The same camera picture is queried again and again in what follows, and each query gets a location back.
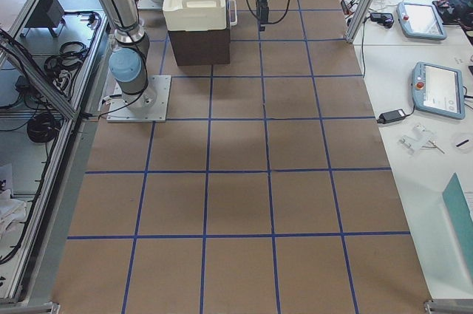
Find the teal folder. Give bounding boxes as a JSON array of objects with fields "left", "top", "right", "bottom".
[{"left": 442, "top": 173, "right": 472, "bottom": 237}]

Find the far teach pendant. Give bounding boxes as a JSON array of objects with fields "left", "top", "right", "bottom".
[{"left": 396, "top": 2, "right": 447, "bottom": 41}]

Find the black power brick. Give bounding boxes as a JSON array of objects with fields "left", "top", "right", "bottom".
[{"left": 377, "top": 109, "right": 407, "bottom": 124}]

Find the white drawer handle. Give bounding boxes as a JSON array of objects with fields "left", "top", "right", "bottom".
[{"left": 228, "top": 0, "right": 238, "bottom": 27}]

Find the white plastic tray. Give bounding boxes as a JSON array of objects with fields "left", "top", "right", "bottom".
[{"left": 163, "top": 0, "right": 227, "bottom": 32}]

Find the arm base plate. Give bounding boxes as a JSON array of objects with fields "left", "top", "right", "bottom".
[{"left": 106, "top": 75, "right": 171, "bottom": 123}]

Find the near teach pendant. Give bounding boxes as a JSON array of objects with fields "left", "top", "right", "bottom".
[{"left": 412, "top": 62, "right": 465, "bottom": 120}]

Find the teach pendant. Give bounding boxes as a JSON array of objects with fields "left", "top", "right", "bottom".
[
  {"left": 396, "top": 2, "right": 447, "bottom": 41},
  {"left": 412, "top": 62, "right": 465, "bottom": 120}
]

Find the black box under frame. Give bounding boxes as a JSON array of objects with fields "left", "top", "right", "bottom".
[{"left": 20, "top": 0, "right": 65, "bottom": 38}]

